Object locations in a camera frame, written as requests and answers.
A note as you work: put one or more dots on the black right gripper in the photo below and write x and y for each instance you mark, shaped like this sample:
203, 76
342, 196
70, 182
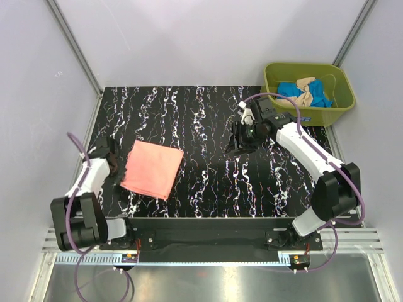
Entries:
237, 129

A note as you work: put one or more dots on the pink t shirt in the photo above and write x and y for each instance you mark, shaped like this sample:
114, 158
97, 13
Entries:
151, 169

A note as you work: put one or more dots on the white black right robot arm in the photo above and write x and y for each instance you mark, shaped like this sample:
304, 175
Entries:
337, 185

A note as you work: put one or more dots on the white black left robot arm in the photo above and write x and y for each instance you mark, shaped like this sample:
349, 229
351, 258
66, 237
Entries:
78, 219

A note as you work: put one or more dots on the blue t shirt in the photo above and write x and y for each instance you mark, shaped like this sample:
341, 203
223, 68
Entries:
320, 99

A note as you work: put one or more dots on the olive green plastic bin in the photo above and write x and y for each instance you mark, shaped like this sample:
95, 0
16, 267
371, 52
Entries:
336, 87

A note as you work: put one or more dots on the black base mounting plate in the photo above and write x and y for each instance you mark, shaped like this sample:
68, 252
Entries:
208, 241

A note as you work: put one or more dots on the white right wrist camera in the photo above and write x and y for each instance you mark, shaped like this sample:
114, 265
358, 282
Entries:
246, 114

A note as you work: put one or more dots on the left slotted cable duct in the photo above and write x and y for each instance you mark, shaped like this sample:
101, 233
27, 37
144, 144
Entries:
102, 259

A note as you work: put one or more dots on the slotted cable duct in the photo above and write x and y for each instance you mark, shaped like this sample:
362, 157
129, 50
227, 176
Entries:
294, 261
102, 259

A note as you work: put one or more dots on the right slotted cable duct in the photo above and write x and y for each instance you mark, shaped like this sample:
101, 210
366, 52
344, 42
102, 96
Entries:
294, 261

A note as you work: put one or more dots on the aluminium frame rail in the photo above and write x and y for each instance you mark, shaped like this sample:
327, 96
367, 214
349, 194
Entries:
362, 240

